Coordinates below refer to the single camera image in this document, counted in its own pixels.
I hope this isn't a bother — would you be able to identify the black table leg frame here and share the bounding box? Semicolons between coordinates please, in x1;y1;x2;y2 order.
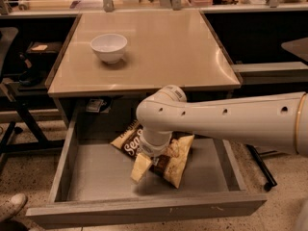
0;80;65;173

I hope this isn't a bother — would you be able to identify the grey cabinet with counter top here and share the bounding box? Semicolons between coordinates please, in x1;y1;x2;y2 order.
48;10;242;122

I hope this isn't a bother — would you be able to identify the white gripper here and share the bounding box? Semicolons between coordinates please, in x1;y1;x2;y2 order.
131;128;172;183

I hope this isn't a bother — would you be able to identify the dark box on shelf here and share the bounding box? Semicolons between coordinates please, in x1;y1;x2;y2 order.
26;41;62;54

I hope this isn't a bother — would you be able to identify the black rolling stand base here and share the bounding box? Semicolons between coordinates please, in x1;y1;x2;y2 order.
247;145;277;192

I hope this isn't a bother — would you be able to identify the white shoe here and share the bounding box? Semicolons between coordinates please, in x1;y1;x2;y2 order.
0;193;28;222

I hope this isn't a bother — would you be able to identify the open grey top drawer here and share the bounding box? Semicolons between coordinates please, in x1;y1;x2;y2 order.
26;99;266;229

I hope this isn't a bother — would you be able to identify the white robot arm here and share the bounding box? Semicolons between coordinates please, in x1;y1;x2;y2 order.
136;85;308;157

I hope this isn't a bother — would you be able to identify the small white card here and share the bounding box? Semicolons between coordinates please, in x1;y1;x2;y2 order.
86;99;105;113

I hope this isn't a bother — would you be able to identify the white ceramic bowl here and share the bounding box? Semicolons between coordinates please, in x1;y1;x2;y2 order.
90;34;128;64

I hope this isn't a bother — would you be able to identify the brown sea salt chip bag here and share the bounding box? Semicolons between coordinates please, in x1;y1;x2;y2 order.
111;120;194;189

